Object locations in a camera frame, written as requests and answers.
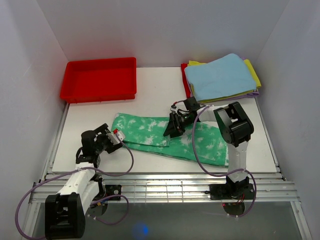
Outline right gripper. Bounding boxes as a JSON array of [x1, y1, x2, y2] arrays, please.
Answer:
[[163, 112, 195, 139]]

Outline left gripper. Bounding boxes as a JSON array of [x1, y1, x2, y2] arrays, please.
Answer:
[[94, 123, 122, 155]]

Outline green tie-dye trousers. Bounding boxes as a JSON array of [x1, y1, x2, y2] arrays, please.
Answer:
[[111, 113, 229, 167]]

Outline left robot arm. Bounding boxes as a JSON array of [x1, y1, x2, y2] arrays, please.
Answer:
[[44, 123, 125, 240]]

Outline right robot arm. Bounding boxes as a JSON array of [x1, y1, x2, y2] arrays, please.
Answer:
[[163, 97, 257, 201]]

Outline red plastic bin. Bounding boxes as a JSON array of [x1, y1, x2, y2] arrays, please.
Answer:
[[59, 57, 137, 104]]

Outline yellow folded cloth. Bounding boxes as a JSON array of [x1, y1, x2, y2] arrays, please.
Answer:
[[187, 58, 262, 105]]

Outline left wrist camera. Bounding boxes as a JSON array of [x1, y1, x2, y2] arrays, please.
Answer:
[[107, 128, 126, 145]]

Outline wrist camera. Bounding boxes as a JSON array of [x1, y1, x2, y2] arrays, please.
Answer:
[[170, 100, 186, 116], [107, 128, 126, 145]]

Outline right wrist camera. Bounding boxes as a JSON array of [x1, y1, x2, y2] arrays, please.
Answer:
[[170, 100, 186, 116]]

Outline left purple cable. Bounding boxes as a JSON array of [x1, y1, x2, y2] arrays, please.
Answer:
[[15, 139, 135, 239]]

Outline purple cable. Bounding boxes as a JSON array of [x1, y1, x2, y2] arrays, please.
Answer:
[[174, 99, 257, 219], [15, 139, 135, 239]]

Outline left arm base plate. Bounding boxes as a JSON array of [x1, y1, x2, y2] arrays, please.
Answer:
[[94, 184, 122, 200]]

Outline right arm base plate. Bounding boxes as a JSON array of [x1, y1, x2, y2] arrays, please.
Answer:
[[204, 183, 256, 200]]

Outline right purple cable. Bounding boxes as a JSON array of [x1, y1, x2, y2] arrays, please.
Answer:
[[174, 99, 257, 219]]

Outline aluminium rail frame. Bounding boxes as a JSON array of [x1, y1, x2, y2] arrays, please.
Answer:
[[19, 171, 313, 240]]

